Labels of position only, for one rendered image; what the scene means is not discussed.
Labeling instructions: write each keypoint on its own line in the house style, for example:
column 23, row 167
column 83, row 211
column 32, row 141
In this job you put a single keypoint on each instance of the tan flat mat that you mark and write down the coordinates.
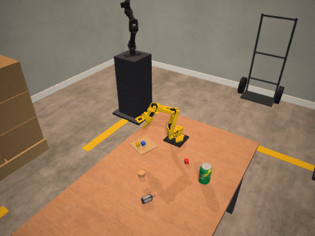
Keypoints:
column 150, row 145

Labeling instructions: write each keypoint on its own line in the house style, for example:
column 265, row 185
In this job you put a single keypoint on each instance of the tan short cylinder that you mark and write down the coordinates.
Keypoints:
column 141, row 173

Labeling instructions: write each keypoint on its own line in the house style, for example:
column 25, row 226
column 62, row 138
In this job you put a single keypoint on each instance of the green soda can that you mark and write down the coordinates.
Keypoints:
column 205, row 173

